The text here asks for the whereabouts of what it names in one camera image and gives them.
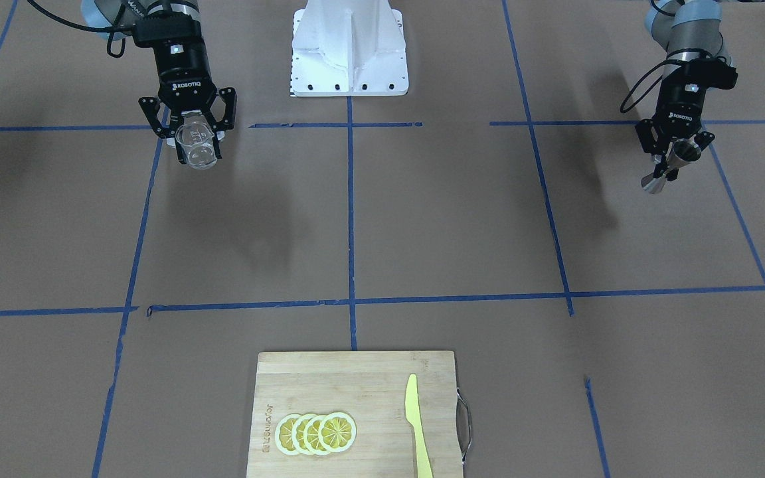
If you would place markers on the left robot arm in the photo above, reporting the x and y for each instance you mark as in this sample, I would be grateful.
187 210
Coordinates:
686 30

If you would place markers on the steel measuring jigger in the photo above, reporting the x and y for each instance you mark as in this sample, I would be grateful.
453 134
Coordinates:
655 182

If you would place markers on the clear glass shaker cup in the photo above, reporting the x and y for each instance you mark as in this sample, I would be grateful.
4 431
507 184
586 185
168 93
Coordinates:
194 140

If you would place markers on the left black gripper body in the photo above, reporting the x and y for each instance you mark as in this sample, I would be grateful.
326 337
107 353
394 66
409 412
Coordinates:
680 106

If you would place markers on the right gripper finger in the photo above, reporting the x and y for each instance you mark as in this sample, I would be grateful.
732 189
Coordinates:
150 107
228 96

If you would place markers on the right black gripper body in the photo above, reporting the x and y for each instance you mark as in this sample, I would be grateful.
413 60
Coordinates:
183 72

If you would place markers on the yellow plastic knife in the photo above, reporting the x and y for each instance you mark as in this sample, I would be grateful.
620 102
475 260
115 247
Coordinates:
413 416

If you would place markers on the lemon slice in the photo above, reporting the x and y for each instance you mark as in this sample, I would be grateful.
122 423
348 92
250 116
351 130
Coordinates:
311 440
337 432
297 436
285 435

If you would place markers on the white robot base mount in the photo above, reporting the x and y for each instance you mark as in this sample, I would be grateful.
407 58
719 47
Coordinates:
348 48

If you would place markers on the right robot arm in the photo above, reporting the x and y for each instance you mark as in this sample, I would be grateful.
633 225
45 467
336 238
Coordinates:
115 19

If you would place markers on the bamboo cutting board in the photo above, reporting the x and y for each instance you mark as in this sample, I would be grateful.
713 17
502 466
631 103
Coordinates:
370 387

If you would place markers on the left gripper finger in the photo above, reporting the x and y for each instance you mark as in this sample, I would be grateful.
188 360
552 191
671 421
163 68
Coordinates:
649 139
685 152

